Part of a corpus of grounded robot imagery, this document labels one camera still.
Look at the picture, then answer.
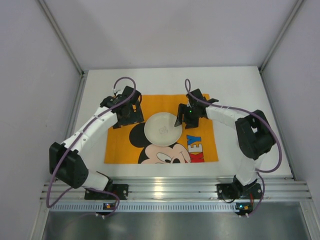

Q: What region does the purple cable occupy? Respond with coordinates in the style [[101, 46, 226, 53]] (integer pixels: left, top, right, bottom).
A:
[[46, 76, 137, 216], [184, 78, 284, 217]]

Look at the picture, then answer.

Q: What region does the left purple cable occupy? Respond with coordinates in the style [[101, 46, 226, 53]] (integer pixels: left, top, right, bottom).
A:
[[46, 76, 137, 216]]

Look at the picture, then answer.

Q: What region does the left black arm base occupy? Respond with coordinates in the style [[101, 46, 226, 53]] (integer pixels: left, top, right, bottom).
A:
[[84, 183, 129, 200]]

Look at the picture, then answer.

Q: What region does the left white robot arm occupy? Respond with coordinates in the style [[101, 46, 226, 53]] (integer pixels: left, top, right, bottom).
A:
[[49, 86, 144, 191]]

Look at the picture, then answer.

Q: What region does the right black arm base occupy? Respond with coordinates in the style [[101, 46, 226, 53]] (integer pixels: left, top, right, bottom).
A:
[[216, 183, 263, 201]]

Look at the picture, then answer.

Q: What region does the aluminium mounting rail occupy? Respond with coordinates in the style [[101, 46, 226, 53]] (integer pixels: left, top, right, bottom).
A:
[[39, 175, 312, 201]]

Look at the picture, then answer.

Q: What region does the white round plate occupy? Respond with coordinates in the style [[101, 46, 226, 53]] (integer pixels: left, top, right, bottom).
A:
[[144, 112, 183, 147]]

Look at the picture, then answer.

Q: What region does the orange Mickey placemat cloth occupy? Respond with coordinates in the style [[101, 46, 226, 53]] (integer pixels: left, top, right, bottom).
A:
[[103, 93, 220, 165]]

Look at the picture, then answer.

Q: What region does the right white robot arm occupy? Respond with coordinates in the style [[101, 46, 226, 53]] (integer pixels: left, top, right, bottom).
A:
[[174, 89, 282, 196]]

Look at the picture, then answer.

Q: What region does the slotted grey cable duct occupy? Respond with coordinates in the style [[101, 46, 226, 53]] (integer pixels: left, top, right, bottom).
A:
[[50, 201, 251, 213]]

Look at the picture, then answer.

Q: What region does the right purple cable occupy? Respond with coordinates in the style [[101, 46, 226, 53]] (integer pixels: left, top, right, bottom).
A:
[[184, 78, 284, 217]]

